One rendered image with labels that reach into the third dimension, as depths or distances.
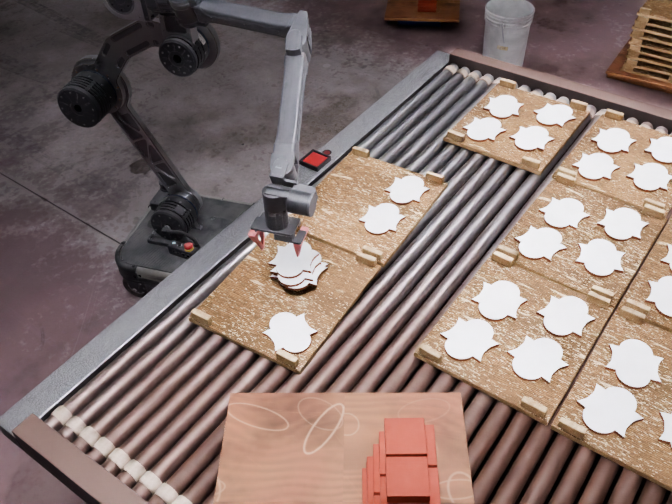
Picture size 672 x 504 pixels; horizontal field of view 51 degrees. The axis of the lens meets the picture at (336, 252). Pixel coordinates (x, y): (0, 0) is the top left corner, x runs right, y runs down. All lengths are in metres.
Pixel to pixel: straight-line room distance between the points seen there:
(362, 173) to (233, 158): 1.79
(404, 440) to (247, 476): 0.40
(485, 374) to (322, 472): 0.49
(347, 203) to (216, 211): 1.21
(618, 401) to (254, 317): 0.90
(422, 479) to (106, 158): 3.29
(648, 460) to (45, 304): 2.58
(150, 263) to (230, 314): 1.26
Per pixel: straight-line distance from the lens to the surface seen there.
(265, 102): 4.41
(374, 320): 1.85
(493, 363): 1.76
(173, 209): 3.05
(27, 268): 3.64
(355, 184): 2.22
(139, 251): 3.16
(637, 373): 1.82
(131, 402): 1.79
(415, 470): 1.18
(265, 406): 1.56
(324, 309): 1.85
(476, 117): 2.54
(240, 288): 1.93
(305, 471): 1.47
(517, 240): 2.06
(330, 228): 2.07
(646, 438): 1.73
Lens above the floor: 2.33
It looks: 44 degrees down
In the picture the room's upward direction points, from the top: 3 degrees counter-clockwise
